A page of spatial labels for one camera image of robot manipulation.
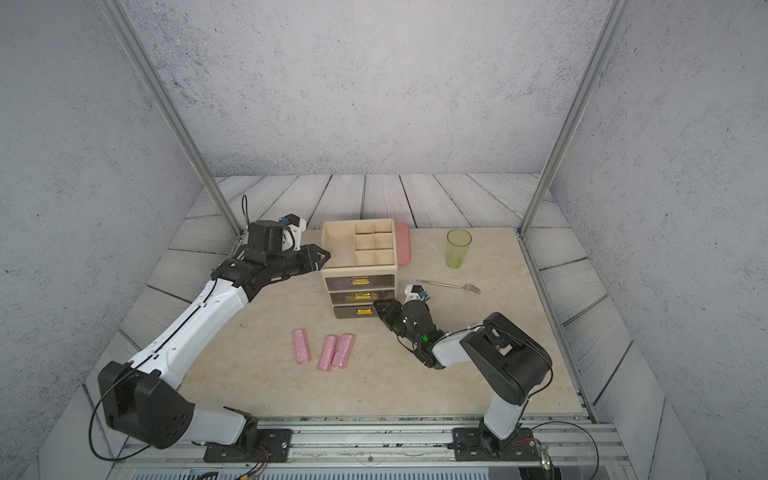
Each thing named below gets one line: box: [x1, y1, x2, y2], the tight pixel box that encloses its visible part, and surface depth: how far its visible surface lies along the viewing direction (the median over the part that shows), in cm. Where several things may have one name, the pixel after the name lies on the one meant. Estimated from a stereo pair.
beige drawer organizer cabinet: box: [321, 218, 398, 319], surface depth 86 cm
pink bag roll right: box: [332, 333, 355, 369], surface depth 89 cm
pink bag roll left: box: [293, 328, 312, 365], surface depth 90 cm
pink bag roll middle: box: [318, 335, 338, 371], surface depth 90 cm
